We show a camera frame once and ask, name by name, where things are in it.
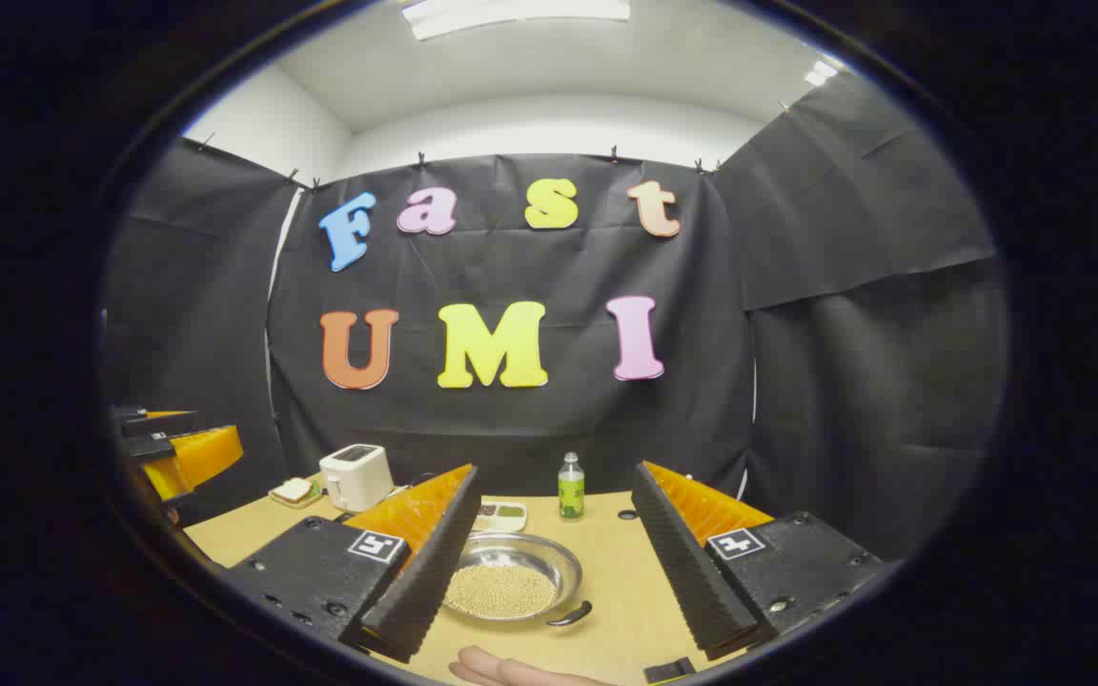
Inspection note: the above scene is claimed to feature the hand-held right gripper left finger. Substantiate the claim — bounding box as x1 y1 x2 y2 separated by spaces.
225 464 481 665

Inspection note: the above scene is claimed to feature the long ceiling light panel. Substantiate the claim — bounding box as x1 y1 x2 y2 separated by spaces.
401 0 631 41

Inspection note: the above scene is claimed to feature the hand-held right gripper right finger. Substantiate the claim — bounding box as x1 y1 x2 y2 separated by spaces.
632 461 884 661

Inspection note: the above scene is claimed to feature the pile of soybeans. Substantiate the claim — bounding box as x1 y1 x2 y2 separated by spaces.
444 564 558 618

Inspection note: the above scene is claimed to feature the stainless steel pot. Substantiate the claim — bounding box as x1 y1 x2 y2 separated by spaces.
444 532 594 628

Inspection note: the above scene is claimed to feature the green drink bottle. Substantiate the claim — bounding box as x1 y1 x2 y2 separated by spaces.
558 452 586 521

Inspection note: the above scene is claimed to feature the small sandwich plate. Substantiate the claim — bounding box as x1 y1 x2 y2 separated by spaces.
269 476 323 510

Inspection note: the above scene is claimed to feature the white toaster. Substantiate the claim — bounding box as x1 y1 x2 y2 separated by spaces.
319 444 395 514

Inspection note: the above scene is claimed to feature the white compartment dish with beans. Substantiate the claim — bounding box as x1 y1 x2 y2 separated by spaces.
473 501 528 533

